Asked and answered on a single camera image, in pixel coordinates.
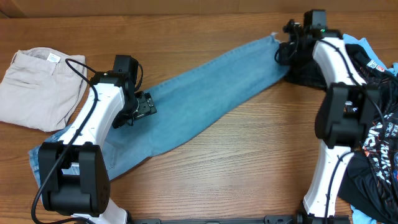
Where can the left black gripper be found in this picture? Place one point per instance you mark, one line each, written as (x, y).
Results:
(147, 106)

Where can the black printed t-shirt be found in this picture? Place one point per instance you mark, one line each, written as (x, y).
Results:
(368, 183)

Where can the folded beige trousers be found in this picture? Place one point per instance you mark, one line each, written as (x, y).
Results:
(39, 90)

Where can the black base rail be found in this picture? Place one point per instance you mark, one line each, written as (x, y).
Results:
(268, 219)

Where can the light blue denim jeans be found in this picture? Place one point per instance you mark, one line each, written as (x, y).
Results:
(190, 102)

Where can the light blue cloth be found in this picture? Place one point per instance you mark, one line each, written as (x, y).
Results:
(348, 39)

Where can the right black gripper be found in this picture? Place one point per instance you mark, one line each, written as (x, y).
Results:
(285, 60)

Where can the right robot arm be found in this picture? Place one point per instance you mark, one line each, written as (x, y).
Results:
(317, 57)

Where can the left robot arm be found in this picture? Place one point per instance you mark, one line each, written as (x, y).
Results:
(73, 178)

